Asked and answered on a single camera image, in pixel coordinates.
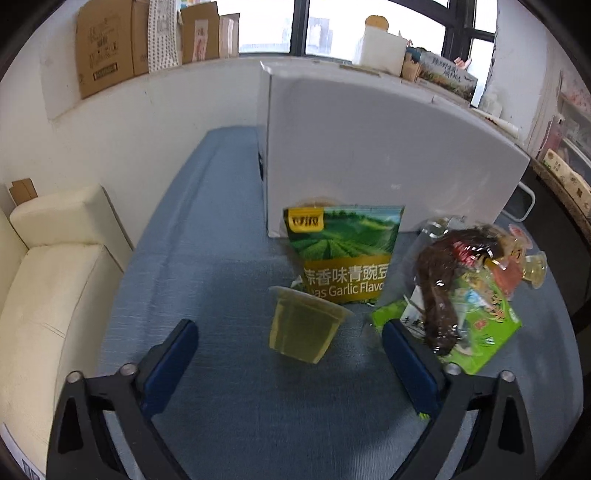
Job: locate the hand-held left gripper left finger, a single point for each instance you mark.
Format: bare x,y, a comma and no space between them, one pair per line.
173,360

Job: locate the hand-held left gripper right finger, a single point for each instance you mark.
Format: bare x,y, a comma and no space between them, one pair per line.
411,364

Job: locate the yellow-green jelly cup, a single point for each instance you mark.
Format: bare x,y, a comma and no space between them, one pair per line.
300,327

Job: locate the green pea snack bag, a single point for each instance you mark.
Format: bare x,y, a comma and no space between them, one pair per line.
346,244

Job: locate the white storage box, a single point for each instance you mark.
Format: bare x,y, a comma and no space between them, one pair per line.
369,152

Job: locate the light green snack packet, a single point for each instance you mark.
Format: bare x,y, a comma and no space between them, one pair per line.
489,327

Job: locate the brown dried snack packet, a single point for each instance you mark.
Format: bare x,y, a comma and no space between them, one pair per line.
438,277

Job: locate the blue grey tablecloth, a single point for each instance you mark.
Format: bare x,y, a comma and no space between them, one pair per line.
207,258

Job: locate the red jelly cup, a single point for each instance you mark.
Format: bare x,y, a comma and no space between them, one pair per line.
505,279

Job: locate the cream sofa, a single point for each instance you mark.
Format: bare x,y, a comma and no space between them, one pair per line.
51,286

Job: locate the pale yellow jelly cup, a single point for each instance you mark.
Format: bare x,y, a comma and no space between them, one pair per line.
534,270

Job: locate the pink jelly cup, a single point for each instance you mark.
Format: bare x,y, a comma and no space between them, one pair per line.
519,240

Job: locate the brown cardboard piece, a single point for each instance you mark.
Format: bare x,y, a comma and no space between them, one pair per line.
21,191

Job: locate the wooden side table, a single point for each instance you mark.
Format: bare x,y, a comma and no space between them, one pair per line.
549,184

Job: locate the patterned tissue pack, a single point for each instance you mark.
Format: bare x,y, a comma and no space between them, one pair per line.
565,177

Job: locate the landscape printed carton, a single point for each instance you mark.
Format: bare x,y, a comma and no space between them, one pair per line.
445,74

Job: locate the clear plastic drawer organizer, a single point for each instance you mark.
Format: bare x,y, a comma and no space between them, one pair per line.
575,120

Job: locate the pink figurine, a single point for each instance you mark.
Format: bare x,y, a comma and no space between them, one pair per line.
462,63

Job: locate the white foam box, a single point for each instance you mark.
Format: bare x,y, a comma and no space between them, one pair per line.
378,48

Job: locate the large cardboard box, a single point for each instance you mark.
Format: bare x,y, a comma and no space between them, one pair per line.
104,46

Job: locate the dotted paper bag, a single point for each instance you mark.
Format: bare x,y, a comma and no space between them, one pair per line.
162,37

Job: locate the small open cardboard box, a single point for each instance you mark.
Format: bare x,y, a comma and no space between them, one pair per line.
198,37

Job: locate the round orange bun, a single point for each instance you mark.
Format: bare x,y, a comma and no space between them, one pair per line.
376,21

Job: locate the black framed window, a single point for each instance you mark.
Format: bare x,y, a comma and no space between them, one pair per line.
300,23

